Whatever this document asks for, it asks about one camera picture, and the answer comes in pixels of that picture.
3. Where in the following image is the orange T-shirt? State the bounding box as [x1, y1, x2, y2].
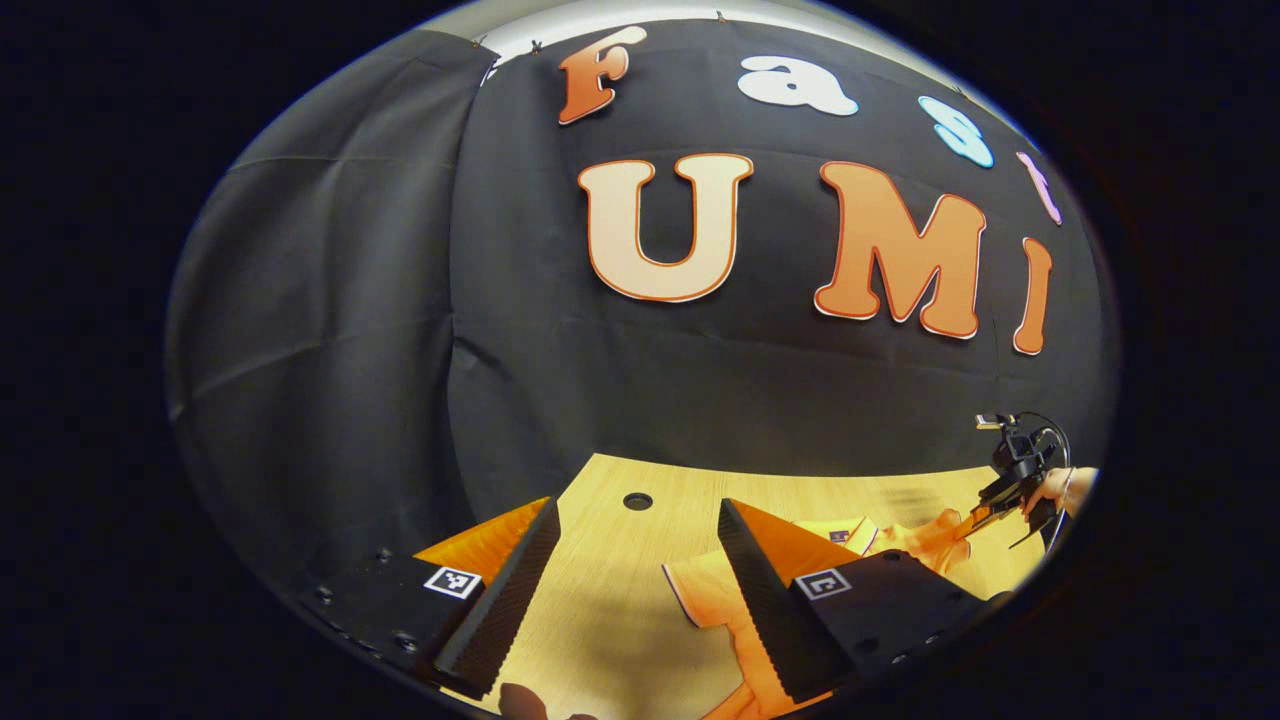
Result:
[662, 508, 976, 720]

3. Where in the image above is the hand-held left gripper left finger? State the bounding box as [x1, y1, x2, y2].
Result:
[296, 496, 563, 700]

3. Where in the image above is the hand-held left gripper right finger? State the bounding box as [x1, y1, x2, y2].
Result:
[717, 497, 1013, 706]

